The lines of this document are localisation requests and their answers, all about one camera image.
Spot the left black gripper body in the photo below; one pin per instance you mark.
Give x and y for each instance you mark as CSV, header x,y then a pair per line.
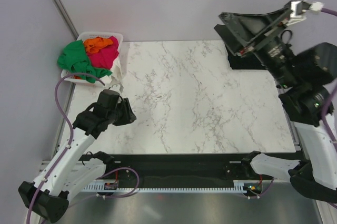
x,y
111,115

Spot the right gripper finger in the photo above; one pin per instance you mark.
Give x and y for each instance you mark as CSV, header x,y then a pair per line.
x,y
237,37
260,23

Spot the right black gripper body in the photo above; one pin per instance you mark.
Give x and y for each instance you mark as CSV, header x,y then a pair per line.
x,y
277,58

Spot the white t-shirt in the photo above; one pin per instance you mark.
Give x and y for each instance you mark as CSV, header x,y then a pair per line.
x,y
119,70

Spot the white plastic basket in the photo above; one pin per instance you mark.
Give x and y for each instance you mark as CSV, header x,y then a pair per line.
x,y
83,36

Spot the black t-shirt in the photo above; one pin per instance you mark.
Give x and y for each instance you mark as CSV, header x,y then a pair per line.
x,y
249,62

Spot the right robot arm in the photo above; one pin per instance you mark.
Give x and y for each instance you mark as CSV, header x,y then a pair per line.
x,y
308,104

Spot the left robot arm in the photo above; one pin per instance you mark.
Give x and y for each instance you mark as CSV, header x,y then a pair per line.
x,y
51,192

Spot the red pink t-shirt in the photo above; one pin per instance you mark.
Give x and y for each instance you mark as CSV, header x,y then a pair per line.
x,y
105,57

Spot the green t-shirt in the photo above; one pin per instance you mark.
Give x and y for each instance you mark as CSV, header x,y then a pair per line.
x,y
75,59

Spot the orange t-shirt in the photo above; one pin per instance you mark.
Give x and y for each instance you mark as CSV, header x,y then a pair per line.
x,y
94,45

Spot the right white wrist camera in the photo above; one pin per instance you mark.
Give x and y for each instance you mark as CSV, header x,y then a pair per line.
x,y
299,9

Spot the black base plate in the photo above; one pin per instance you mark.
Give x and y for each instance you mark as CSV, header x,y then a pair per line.
x,y
179,170

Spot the white slotted cable duct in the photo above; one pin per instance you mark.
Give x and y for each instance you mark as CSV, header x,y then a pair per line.
x,y
103,187

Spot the left aluminium frame post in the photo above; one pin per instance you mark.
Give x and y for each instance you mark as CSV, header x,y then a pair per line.
x,y
66,18

